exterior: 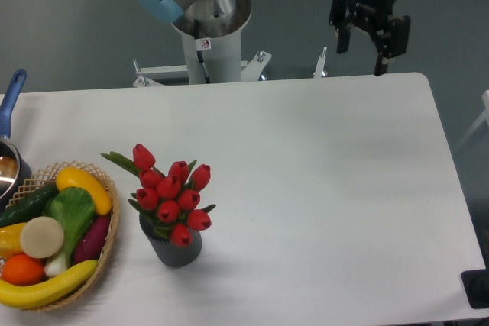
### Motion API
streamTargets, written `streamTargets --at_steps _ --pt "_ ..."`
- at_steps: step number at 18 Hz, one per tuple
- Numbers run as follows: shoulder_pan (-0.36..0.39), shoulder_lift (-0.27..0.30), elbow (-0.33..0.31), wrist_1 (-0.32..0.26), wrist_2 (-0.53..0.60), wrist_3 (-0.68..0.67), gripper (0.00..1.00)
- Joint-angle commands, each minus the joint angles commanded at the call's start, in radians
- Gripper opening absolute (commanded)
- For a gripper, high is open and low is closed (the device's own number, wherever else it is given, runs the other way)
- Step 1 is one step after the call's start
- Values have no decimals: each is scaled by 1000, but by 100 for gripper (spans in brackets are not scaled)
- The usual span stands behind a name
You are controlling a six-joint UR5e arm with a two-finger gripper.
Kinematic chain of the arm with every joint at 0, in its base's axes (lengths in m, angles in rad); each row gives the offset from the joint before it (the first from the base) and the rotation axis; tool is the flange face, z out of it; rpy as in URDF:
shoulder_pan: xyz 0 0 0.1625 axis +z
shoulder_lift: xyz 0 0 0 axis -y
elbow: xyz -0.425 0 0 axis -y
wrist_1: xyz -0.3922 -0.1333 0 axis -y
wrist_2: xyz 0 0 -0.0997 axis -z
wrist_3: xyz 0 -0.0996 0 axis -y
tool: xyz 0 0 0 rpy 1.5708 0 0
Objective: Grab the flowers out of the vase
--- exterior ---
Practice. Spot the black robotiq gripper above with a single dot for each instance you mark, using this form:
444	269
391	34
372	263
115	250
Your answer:
371	15

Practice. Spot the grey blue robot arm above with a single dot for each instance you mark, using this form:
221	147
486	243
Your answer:
211	34

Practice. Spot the purple sweet potato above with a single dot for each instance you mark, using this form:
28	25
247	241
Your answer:
90	247

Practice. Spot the yellow pepper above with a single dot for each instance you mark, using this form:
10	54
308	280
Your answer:
10	240

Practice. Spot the orange fruit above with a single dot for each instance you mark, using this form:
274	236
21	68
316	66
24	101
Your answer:
22	270

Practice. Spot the white frame at right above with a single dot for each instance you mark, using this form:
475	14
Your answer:
477	129

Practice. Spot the dark grey ribbed vase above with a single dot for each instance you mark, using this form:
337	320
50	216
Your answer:
170	254

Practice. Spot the red tulip bouquet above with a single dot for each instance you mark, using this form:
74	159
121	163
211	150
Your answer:
167	202

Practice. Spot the green bok choy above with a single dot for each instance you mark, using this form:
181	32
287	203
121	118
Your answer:
73	208

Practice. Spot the beige round disc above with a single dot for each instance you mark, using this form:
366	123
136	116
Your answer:
41	237

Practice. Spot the black device at table edge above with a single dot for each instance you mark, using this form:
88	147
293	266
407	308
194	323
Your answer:
475	283

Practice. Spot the woven wicker basket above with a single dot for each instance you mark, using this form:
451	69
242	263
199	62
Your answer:
48	175

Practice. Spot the yellow banana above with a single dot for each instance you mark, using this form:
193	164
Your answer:
44	293

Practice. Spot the green cucumber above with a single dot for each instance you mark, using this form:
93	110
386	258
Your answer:
29	207

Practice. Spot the blue handled saucepan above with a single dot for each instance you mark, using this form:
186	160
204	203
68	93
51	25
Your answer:
14	170

